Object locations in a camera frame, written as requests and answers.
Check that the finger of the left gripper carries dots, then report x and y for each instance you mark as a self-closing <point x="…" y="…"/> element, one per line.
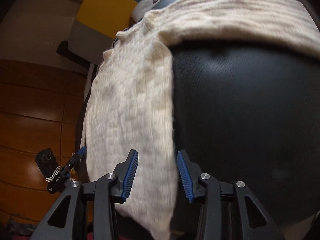
<point x="72" y="166"/>

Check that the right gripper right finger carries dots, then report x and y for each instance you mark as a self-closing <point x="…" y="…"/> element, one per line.
<point x="228" y="211"/>

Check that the cream knitted sweater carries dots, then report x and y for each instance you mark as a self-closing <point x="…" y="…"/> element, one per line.
<point x="130" y="105"/>

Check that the black leather ottoman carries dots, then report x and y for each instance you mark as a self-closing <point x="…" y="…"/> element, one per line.
<point x="249" y="111"/>

